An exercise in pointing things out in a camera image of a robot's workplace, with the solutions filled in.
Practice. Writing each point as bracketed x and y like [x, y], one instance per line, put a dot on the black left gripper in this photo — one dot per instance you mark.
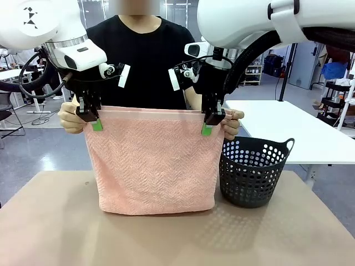
[80, 83]

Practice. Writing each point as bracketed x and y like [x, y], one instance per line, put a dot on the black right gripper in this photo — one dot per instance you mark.
[210, 83]

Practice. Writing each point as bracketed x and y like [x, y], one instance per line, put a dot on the pink terry towel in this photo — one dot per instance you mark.
[155, 160]

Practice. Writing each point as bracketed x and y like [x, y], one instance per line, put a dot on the dark perforated laundry basket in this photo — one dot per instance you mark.
[249, 180]

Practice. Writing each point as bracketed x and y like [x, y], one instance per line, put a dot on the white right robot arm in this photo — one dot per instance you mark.
[235, 19]

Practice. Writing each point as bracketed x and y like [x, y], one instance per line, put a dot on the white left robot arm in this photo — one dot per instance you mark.
[33, 27]

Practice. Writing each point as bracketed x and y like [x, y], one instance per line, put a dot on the person's right hand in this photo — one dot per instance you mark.
[69, 119]

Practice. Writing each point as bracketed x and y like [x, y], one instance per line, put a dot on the person's left hand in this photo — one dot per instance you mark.
[231, 124]

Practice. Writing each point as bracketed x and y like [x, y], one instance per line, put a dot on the white shoe shelf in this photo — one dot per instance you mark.
[253, 74]

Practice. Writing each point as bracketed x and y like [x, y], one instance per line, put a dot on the large white table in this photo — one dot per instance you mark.
[277, 124]

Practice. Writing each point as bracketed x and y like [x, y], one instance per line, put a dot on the person in black t-shirt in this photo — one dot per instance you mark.
[144, 55]

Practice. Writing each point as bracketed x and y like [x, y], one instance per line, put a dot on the black suitcase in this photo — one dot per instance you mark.
[273, 65]

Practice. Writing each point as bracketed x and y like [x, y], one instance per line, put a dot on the black tripod stand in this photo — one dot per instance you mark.
[287, 72]

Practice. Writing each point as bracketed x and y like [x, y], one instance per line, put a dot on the black chair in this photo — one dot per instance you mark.
[5, 106]

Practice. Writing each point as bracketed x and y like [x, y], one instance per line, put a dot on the white desk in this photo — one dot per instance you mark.
[11, 72]

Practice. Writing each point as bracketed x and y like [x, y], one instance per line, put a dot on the grey door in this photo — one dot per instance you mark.
[308, 66]

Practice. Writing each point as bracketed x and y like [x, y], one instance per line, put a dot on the black utility cart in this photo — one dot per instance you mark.
[335, 88]

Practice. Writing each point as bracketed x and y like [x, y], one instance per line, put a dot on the blue bag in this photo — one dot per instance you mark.
[334, 70]

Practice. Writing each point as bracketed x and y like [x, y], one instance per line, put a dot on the dark red coat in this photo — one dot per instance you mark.
[337, 54]

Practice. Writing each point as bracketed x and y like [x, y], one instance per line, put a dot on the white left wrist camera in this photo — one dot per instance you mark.
[124, 76]

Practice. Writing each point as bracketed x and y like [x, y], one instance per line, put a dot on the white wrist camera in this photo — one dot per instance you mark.
[124, 76]
[174, 79]

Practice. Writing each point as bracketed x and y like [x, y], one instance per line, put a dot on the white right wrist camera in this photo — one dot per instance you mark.
[174, 79]

